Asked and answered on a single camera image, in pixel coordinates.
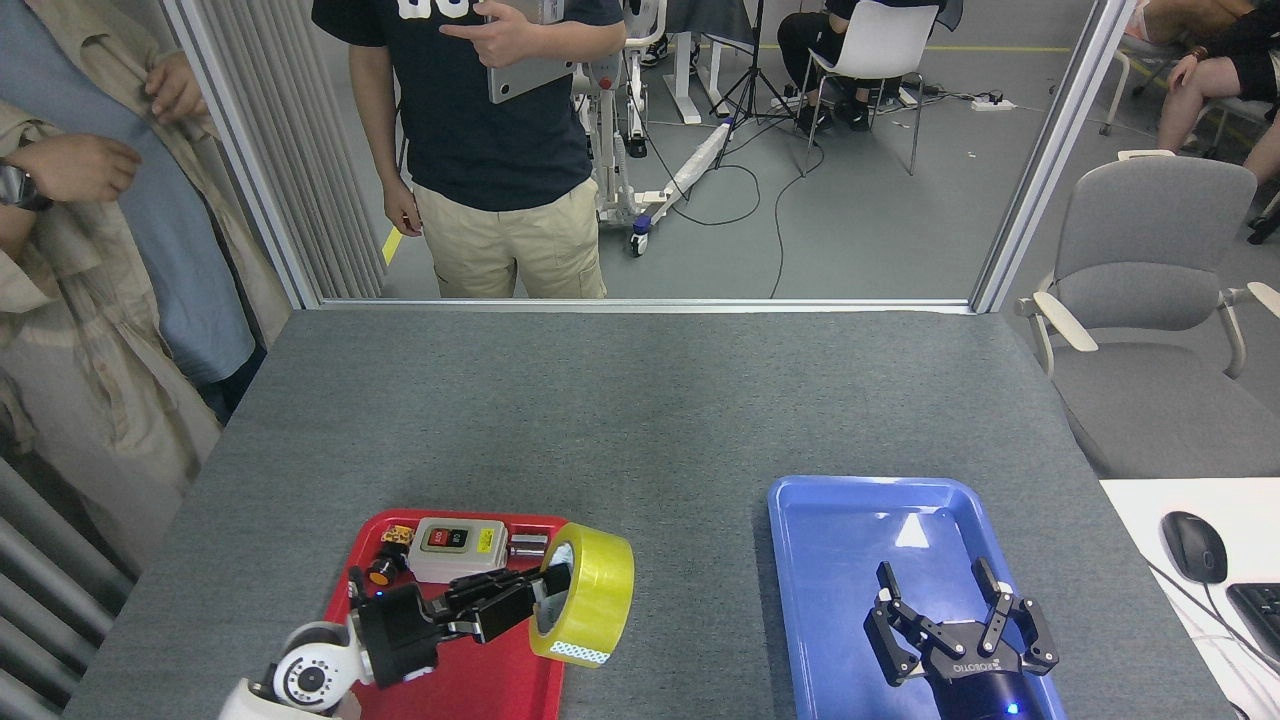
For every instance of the white desk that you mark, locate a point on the white desk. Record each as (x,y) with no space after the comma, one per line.
(1130,510)

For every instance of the person beside table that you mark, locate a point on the person beside table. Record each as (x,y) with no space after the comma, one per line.
(170,250)

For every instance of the red plastic tray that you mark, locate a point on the red plastic tray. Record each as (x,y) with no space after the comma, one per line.
(500,680)

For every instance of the grey office chair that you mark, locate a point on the grey office chair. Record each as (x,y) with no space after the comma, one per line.
(1150,240)

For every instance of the standing person's right hand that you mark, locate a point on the standing person's right hand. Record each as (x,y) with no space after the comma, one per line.
(403,208)

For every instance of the black computer mouse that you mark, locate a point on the black computer mouse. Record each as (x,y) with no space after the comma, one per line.
(1195,548)

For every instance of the silver horizontal rail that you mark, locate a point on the silver horizontal rail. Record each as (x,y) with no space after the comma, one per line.
(650,304)

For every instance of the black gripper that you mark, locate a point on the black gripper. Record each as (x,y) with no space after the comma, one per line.
(980,685)
(400,635)

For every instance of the white desk leg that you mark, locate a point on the white desk leg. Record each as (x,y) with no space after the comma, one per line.
(685,80)

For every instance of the yellow tape roll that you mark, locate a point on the yellow tape roll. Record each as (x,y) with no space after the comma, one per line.
(600,590)

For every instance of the white switch box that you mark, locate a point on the white switch box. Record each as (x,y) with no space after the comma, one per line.
(455,562)

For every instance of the silver right post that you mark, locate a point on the silver right post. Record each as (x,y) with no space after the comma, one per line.
(1052,150)

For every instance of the person seated on white chair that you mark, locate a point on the person seated on white chair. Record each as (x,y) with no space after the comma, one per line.
(800,40)

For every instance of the standing person's left hand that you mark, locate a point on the standing person's left hand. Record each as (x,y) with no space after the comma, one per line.
(510,35)

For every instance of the white power strip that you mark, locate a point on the white power strip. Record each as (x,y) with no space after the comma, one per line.
(993,103)

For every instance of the black wristwatch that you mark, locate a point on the black wristwatch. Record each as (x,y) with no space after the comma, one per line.
(18,188)

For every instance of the black tripod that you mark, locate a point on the black tripod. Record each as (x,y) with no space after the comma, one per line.
(757,40)

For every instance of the standing person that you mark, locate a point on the standing person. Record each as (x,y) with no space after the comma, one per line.
(500,130)

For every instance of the silver post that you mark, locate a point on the silver post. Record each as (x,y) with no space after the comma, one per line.
(1052,150)
(243,150)

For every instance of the white plastic chair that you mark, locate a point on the white plastic chair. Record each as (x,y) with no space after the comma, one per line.
(880,40)

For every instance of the grey tablet computer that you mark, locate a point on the grey tablet computer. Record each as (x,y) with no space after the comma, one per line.
(530,78)

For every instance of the small yellow red component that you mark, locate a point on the small yellow red component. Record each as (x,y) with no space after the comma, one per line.
(397,535)

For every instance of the blue plastic tray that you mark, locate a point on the blue plastic tray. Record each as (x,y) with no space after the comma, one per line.
(830,600)

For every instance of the silver left post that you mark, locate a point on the silver left post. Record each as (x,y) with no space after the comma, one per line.
(243,150)

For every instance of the seated person's hand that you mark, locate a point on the seated person's hand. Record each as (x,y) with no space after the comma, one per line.
(1184,72)

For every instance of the small silver cylinder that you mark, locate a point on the small silver cylinder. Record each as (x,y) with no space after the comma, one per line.
(528,547)

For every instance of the person's hand with wristwatch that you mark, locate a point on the person's hand with wristwatch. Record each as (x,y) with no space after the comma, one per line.
(80,165)

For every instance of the seated person with bare legs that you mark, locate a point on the seated person with bare legs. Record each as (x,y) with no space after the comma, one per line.
(1200,90)

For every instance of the white stand on wheels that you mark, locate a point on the white stand on wheels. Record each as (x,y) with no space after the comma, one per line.
(615,190)

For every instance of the person's hand without wristwatch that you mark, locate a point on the person's hand without wristwatch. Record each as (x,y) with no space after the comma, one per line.
(175,90)

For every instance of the grey chair with white legs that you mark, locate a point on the grey chair with white legs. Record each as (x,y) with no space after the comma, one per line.
(1150,48)

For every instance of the black keyboard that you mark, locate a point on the black keyboard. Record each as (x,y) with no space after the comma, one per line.
(1262,615)

